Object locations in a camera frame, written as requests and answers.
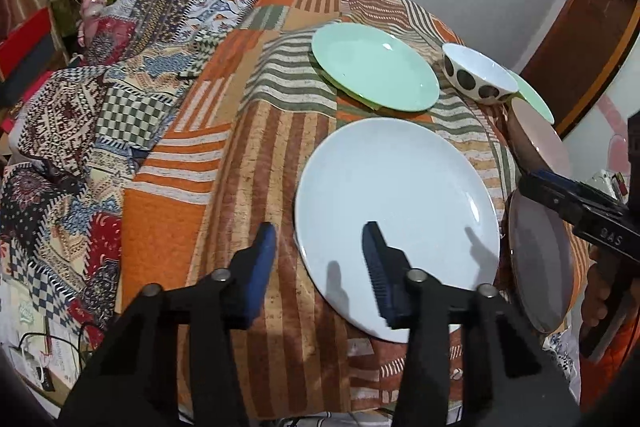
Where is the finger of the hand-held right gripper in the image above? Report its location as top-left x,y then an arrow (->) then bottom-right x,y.
518,169 -> 583,224

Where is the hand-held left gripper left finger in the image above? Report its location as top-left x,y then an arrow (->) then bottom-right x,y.
57,222 -> 278,427

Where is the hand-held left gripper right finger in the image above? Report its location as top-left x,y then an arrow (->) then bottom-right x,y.
361,221 -> 583,427

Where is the large white plate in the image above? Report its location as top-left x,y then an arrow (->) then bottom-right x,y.
294,117 -> 501,344

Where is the mint green bowl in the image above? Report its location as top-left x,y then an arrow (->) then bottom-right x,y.
509,71 -> 556,126

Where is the white bowl with dark dots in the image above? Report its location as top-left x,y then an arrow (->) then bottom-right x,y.
442,43 -> 520,105

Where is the mint green plate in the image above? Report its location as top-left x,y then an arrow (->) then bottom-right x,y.
311,23 -> 441,112

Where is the person's right forearm orange sleeve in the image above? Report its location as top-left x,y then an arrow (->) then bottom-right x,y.
575,302 -> 638,408

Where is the person's right hand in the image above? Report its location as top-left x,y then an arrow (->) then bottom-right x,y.
580,246 -> 621,329

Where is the white device with sticker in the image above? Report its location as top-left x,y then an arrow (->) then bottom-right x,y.
590,169 -> 630,200

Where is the orange striped patchwork blanket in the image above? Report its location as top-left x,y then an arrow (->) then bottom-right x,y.
120,0 -> 593,423

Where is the multicoloured patterned quilt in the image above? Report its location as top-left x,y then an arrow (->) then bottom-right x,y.
0,0 -> 263,358

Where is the pink bunny toy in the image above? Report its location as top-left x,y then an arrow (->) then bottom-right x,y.
79,0 -> 109,22

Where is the red box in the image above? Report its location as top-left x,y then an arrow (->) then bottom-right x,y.
0,4 -> 56,80

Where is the pink heart wall decoration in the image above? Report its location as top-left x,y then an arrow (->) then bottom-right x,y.
594,94 -> 632,172

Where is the brown wooden door frame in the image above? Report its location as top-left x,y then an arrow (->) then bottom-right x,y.
520,0 -> 640,138

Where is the black cable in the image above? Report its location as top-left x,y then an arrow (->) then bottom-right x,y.
10,331 -> 98,390

